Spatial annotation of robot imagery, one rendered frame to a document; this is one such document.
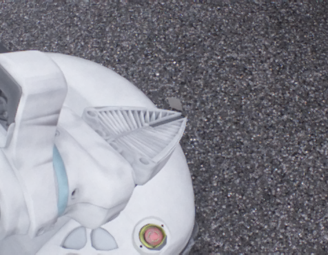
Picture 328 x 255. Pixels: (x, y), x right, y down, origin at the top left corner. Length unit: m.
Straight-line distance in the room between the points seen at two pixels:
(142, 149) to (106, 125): 0.04
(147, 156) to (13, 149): 0.15
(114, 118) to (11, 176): 0.16
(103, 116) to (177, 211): 0.32
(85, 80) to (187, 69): 0.49
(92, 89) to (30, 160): 0.53
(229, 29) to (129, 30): 0.31
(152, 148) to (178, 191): 0.32
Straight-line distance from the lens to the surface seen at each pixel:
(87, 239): 0.64
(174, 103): 1.14
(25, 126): 0.23
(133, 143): 0.36
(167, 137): 0.39
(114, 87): 0.76
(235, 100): 1.16
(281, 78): 1.23
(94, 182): 0.29
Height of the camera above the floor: 0.98
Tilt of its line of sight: 61 degrees down
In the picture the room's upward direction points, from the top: 3 degrees counter-clockwise
